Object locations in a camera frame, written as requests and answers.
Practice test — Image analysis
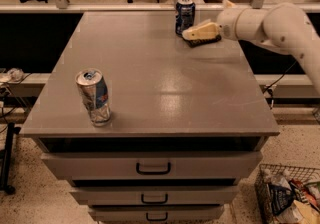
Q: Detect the black cable right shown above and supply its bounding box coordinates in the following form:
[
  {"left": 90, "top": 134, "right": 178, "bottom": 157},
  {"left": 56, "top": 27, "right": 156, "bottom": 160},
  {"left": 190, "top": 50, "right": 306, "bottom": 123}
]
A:
[{"left": 261, "top": 60, "right": 298, "bottom": 109}]

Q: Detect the dark rxbar chocolate bar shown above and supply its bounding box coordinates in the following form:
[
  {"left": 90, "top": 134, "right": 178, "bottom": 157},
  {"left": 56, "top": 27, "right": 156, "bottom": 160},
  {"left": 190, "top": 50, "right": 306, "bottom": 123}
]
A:
[{"left": 184, "top": 35, "right": 222, "bottom": 48}]

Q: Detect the middle grey drawer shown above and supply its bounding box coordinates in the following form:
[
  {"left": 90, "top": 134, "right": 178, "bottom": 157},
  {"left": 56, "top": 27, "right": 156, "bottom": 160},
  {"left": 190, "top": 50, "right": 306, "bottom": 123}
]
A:
[{"left": 70, "top": 186, "right": 238, "bottom": 206}]

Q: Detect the grey drawer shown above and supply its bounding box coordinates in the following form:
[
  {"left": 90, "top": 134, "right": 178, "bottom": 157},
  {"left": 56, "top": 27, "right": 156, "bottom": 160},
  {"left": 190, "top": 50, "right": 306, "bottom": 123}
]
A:
[
  {"left": 41, "top": 151, "right": 262, "bottom": 180},
  {"left": 88, "top": 205, "right": 224, "bottom": 222},
  {"left": 70, "top": 186, "right": 238, "bottom": 206}
]

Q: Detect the black stand with caster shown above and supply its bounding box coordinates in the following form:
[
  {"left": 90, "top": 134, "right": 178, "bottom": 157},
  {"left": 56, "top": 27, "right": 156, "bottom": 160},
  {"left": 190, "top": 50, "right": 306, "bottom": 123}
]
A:
[{"left": 0, "top": 123, "right": 21, "bottom": 195}]

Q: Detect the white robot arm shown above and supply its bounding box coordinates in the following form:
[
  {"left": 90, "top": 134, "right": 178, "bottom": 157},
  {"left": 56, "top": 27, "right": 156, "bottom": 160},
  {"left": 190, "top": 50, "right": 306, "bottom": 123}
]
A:
[{"left": 182, "top": 0, "right": 320, "bottom": 92}]

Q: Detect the grey drawer cabinet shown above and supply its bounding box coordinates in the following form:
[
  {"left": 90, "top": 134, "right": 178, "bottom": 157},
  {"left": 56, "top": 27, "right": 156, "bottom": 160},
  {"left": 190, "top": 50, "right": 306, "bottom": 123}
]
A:
[{"left": 19, "top": 10, "right": 281, "bottom": 224}]

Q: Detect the blue pepsi can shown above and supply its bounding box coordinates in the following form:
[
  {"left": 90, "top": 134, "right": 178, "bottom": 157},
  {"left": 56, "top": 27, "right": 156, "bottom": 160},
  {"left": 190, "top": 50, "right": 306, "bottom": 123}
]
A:
[{"left": 175, "top": 0, "right": 196, "bottom": 36}]

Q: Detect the clutter on left ledge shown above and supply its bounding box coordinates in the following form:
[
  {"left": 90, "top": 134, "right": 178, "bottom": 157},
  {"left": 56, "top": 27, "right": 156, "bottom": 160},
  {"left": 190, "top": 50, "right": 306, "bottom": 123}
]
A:
[{"left": 0, "top": 68, "right": 24, "bottom": 83}]

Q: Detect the bottom grey drawer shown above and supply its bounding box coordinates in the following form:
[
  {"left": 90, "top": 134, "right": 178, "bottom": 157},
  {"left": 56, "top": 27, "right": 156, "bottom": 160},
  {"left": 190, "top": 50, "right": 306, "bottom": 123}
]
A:
[{"left": 88, "top": 205, "right": 224, "bottom": 222}]

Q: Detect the silver red bull can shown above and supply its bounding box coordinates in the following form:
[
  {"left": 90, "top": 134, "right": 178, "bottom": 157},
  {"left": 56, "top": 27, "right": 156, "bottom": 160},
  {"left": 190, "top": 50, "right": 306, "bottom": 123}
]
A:
[{"left": 75, "top": 68, "right": 111, "bottom": 127}]

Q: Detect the top grey drawer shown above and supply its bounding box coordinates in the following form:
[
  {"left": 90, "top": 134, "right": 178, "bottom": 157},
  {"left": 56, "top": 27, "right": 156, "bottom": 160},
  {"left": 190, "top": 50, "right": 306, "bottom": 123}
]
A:
[{"left": 41, "top": 151, "right": 262, "bottom": 180}]

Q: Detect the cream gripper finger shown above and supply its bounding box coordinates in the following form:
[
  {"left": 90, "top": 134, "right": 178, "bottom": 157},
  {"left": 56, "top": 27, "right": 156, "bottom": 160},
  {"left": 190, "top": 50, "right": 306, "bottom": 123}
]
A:
[{"left": 182, "top": 28, "right": 208, "bottom": 41}]

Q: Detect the wire basket with snacks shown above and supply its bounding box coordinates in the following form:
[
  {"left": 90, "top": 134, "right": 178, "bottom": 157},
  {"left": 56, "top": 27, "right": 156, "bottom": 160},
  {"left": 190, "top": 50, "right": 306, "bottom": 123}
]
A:
[{"left": 255, "top": 164, "right": 320, "bottom": 224}]

